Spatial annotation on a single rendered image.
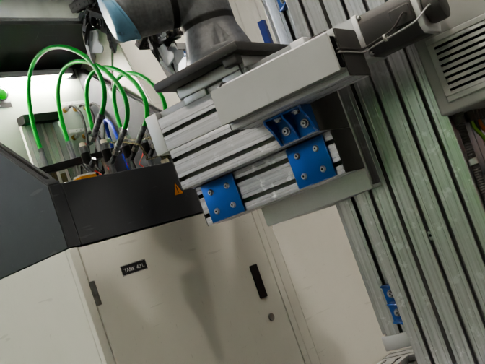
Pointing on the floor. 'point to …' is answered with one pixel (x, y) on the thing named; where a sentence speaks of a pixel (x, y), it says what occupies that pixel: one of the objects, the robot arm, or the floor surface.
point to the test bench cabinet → (72, 312)
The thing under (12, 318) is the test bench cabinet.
